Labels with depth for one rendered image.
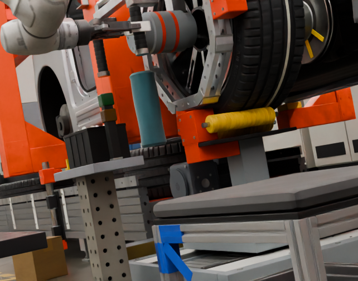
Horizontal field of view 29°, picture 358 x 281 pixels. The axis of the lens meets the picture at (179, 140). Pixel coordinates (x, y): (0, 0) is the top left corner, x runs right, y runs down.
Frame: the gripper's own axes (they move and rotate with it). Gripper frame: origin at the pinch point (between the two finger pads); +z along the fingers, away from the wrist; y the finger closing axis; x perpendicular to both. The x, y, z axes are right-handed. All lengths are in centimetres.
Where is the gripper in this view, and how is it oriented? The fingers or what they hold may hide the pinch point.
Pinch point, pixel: (137, 28)
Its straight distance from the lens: 213.7
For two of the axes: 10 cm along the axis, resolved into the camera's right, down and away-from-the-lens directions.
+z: 8.8, -1.4, 4.6
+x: -1.8, -9.8, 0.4
